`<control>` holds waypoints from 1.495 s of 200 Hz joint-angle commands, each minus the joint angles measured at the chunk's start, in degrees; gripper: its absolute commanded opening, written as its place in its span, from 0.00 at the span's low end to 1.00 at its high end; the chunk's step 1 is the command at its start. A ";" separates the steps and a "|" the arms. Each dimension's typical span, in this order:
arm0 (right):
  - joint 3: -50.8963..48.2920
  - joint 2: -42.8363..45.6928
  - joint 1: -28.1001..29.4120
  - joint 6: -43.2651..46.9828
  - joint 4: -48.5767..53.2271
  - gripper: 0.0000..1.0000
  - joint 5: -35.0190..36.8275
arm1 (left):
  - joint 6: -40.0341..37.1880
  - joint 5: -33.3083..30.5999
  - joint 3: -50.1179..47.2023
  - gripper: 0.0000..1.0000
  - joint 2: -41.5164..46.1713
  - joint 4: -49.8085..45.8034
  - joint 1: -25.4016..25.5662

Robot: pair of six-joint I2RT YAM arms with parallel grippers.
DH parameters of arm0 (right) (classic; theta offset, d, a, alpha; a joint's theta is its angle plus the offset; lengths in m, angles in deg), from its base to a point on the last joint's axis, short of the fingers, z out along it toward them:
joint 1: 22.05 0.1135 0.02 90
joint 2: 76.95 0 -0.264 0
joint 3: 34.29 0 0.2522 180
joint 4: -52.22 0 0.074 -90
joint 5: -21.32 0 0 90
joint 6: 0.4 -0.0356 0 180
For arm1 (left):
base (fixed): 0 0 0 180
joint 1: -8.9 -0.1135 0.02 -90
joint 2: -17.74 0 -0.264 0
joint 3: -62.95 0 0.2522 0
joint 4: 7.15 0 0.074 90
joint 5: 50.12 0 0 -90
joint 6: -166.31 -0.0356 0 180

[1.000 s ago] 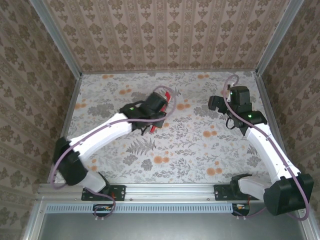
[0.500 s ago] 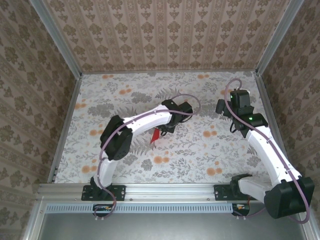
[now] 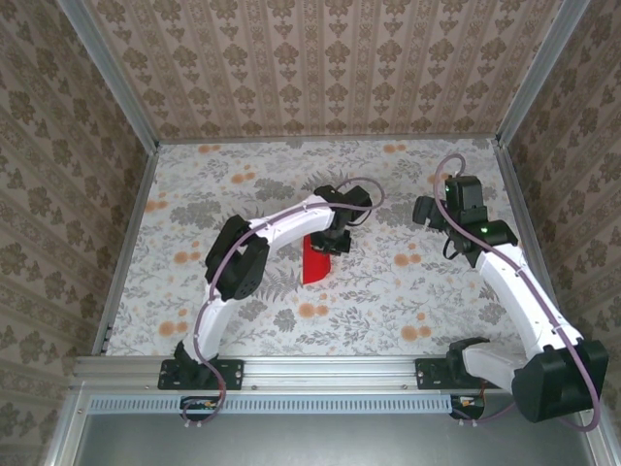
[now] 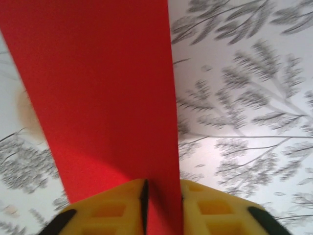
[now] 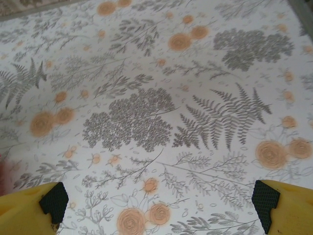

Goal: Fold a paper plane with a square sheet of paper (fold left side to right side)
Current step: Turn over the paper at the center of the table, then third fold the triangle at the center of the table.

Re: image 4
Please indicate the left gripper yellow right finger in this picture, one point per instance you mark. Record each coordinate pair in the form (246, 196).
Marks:
(220, 215)

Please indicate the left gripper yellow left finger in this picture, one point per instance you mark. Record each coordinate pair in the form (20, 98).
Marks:
(110, 215)

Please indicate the red paper sheet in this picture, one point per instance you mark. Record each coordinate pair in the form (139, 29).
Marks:
(97, 98)

